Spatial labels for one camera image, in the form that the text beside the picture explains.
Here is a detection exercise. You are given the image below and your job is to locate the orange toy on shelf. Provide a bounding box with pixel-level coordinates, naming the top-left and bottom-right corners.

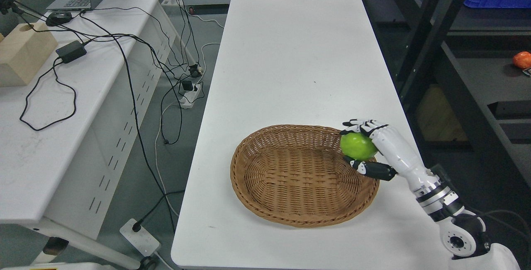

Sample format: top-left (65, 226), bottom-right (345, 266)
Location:
top-left (512, 51), bottom-right (531, 70)

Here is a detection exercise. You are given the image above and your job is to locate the black cable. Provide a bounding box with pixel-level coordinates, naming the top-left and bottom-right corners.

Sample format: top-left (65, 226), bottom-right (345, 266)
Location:
top-left (19, 0), bottom-right (206, 233)

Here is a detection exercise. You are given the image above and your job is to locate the brown wicker basket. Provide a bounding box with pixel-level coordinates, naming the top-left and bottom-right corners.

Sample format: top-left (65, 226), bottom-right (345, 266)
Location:
top-left (231, 124), bottom-right (380, 228)

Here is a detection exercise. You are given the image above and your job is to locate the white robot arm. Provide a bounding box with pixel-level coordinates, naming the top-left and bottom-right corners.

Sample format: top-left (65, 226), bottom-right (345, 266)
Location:
top-left (413, 165), bottom-right (520, 270)

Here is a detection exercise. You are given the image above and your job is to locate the white power strip far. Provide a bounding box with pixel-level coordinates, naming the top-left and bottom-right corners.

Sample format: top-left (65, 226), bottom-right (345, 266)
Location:
top-left (180, 83), bottom-right (202, 109)

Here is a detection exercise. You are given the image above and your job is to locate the wooden block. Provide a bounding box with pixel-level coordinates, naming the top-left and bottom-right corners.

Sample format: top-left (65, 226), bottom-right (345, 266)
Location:
top-left (0, 22), bottom-right (58, 87)

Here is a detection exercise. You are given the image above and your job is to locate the white centre table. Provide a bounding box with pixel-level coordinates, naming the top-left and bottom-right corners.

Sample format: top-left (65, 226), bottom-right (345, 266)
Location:
top-left (171, 0), bottom-right (450, 270)

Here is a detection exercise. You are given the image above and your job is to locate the white side desk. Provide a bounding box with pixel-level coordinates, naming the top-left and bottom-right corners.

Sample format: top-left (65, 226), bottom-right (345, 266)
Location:
top-left (1, 0), bottom-right (176, 248)

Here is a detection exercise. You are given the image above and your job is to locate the green apple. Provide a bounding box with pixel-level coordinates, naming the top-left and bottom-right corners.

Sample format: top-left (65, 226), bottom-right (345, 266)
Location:
top-left (340, 132), bottom-right (378, 161)

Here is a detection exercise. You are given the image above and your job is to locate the white floor power strip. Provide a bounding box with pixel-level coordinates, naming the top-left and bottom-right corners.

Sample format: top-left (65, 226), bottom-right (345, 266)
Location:
top-left (119, 219), bottom-right (161, 257)

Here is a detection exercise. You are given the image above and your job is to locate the black metal shelf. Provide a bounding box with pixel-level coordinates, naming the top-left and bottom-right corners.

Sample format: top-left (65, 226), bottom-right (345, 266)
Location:
top-left (367, 0), bottom-right (530, 185)

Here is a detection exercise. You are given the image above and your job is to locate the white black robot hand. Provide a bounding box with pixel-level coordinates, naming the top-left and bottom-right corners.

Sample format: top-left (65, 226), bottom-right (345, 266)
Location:
top-left (340, 119), bottom-right (440, 197)

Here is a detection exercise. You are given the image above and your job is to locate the black computer mouse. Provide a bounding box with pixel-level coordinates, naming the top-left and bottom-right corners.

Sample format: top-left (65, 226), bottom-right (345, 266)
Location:
top-left (45, 11), bottom-right (73, 27)

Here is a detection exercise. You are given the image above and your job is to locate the black power adapter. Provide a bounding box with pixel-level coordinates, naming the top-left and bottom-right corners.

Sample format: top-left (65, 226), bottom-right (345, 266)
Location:
top-left (55, 41), bottom-right (87, 63)

